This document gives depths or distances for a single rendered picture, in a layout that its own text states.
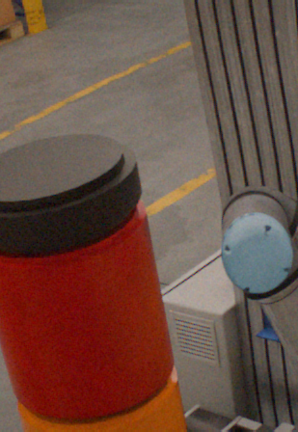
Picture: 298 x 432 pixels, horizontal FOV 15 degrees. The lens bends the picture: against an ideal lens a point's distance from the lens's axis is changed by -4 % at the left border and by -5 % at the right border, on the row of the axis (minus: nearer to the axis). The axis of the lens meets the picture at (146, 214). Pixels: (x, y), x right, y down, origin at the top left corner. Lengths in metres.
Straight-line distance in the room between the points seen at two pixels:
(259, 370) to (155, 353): 2.25
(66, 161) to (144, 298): 0.04
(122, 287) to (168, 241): 5.41
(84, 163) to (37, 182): 0.01
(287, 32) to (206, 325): 0.73
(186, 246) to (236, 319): 3.12
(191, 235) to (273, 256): 3.88
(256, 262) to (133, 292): 1.55
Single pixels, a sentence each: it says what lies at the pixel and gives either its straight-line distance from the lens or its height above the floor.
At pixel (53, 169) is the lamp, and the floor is 2.34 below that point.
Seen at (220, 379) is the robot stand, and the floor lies 1.05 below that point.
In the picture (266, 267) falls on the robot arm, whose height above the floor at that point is 1.59.
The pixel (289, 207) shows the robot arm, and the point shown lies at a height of 1.61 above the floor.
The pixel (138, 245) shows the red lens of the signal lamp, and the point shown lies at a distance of 0.31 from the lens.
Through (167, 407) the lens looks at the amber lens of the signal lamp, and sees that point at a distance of 0.34.
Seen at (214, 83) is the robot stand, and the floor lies 1.74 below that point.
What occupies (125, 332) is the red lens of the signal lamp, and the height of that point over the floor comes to 2.30.
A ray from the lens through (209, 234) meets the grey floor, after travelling 5.71.
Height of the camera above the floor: 2.45
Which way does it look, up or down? 24 degrees down
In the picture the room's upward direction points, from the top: 11 degrees counter-clockwise
